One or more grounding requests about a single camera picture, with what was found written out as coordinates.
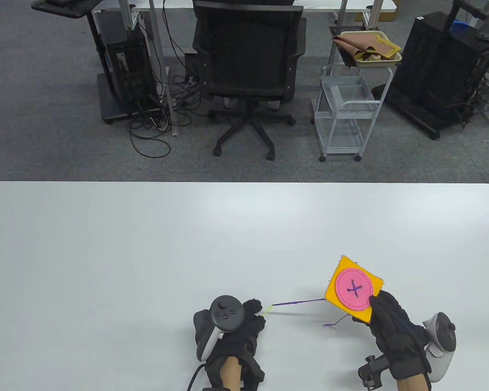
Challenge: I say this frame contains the person's left hand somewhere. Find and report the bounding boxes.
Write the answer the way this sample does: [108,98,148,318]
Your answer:
[206,299,267,364]

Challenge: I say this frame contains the person's right hand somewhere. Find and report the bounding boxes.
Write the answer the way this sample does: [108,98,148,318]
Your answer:
[352,290,432,381]

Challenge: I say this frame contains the pink felt button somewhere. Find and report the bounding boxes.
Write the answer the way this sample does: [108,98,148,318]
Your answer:
[335,269,372,310]

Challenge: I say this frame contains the purple thread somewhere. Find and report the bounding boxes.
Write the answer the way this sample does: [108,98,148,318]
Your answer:
[271,280,364,327]

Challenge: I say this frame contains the yellow felt square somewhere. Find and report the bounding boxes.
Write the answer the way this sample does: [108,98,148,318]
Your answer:
[325,255,384,325]

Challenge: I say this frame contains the person's right forearm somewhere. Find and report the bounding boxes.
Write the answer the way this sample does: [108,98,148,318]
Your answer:
[395,373,431,391]

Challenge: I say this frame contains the person's left forearm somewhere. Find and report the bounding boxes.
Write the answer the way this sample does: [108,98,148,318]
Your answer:
[220,356,243,391]

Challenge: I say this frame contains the grey left hand controller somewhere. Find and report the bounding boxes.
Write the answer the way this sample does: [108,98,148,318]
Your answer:
[194,295,245,362]

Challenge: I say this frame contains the grey hand controller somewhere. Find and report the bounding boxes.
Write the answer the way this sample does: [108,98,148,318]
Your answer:
[423,312,457,383]
[194,295,245,362]

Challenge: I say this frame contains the grey right hand controller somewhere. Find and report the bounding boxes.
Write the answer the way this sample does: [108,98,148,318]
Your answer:
[423,312,457,383]

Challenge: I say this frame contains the black equipment cart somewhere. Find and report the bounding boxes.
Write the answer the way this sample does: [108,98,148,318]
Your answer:
[373,0,489,140]

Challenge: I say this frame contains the beige plastic tray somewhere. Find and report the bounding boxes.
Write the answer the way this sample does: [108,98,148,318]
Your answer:
[340,31,403,68]

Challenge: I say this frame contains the black office chair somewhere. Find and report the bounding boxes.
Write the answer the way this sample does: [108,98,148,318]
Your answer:
[192,0,307,161]

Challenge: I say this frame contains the brown cloth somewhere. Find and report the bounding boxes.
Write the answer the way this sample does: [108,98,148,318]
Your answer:
[331,33,402,62]

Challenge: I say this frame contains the black computer tower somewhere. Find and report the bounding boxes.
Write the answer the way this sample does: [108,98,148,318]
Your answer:
[93,10,160,125]

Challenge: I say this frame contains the cardboard box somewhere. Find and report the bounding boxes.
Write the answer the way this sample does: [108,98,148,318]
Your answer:
[363,0,402,23]

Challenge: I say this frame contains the white desk with aluminium legs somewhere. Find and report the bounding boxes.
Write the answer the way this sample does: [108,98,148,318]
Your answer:
[94,0,398,136]

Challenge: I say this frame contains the black side stand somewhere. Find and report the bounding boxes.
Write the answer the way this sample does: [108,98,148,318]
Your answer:
[31,0,103,19]

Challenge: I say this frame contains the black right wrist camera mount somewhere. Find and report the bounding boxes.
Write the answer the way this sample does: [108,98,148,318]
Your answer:
[358,355,388,388]

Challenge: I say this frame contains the tangled black floor cables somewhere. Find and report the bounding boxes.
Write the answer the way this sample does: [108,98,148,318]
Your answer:
[126,24,204,158]

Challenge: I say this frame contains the white wire utility cart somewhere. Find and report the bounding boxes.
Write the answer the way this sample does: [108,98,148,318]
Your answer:
[312,63,394,163]

